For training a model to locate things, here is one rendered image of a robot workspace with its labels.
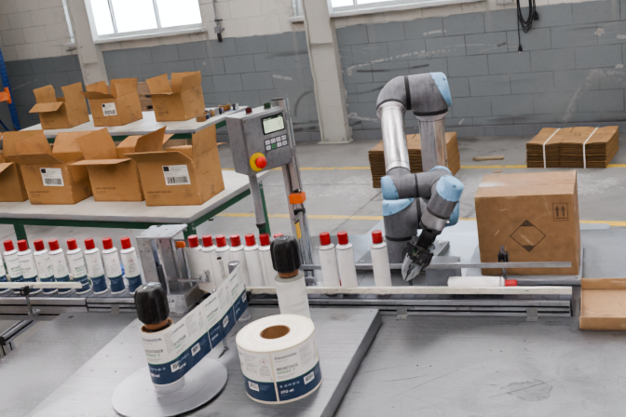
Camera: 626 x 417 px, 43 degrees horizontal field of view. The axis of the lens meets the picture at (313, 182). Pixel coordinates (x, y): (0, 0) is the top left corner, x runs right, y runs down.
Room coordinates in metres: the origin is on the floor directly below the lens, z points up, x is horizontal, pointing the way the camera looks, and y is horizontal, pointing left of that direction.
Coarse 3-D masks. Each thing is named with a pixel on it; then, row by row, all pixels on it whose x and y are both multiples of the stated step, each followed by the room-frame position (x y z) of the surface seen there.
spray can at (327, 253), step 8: (328, 232) 2.37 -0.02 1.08; (320, 240) 2.36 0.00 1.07; (328, 240) 2.35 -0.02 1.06; (320, 248) 2.35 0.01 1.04; (328, 248) 2.34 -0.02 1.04; (320, 256) 2.35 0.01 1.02; (328, 256) 2.34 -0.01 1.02; (320, 264) 2.36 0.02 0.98; (328, 264) 2.34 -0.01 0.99; (336, 264) 2.36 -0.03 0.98; (328, 272) 2.34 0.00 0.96; (336, 272) 2.35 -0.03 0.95; (328, 280) 2.34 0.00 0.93; (336, 280) 2.35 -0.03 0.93
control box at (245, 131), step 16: (240, 112) 2.54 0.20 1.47; (256, 112) 2.49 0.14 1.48; (272, 112) 2.50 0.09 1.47; (240, 128) 2.44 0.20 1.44; (256, 128) 2.46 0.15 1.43; (240, 144) 2.45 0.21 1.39; (256, 144) 2.45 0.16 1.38; (240, 160) 2.47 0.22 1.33; (272, 160) 2.48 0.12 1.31; (288, 160) 2.51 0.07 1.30
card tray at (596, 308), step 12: (588, 288) 2.21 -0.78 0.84; (600, 288) 2.19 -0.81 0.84; (612, 288) 2.18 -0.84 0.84; (624, 288) 2.17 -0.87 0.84; (588, 300) 2.13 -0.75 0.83; (600, 300) 2.12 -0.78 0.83; (612, 300) 2.11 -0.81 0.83; (624, 300) 2.10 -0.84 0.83; (588, 312) 2.06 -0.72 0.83; (600, 312) 2.05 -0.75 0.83; (612, 312) 2.04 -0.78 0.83; (624, 312) 2.03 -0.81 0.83; (588, 324) 1.97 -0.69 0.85; (600, 324) 1.95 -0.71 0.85; (612, 324) 1.94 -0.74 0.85; (624, 324) 1.93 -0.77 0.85
